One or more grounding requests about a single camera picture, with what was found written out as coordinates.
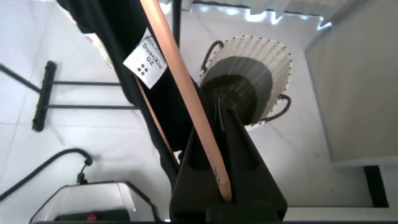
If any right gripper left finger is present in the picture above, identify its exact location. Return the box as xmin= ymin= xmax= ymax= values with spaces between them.
xmin=169 ymin=126 xmax=225 ymax=222

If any pink clothes hanger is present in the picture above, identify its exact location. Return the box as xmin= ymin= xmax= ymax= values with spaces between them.
xmin=133 ymin=0 xmax=233 ymax=203

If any black cable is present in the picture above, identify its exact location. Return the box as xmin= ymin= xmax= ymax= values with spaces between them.
xmin=0 ymin=147 xmax=94 ymax=202

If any black clothes rack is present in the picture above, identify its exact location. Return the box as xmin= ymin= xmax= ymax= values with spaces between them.
xmin=0 ymin=0 xmax=183 ymax=133

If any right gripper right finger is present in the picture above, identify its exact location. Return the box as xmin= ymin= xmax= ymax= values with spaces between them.
xmin=205 ymin=98 xmax=289 ymax=222

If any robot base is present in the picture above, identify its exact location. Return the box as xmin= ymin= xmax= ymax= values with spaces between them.
xmin=29 ymin=180 xmax=162 ymax=223

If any white laundry basket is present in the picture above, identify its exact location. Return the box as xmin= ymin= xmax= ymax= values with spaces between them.
xmin=198 ymin=35 xmax=293 ymax=131

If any black garment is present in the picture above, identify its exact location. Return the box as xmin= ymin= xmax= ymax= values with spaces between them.
xmin=55 ymin=0 xmax=218 ymax=189

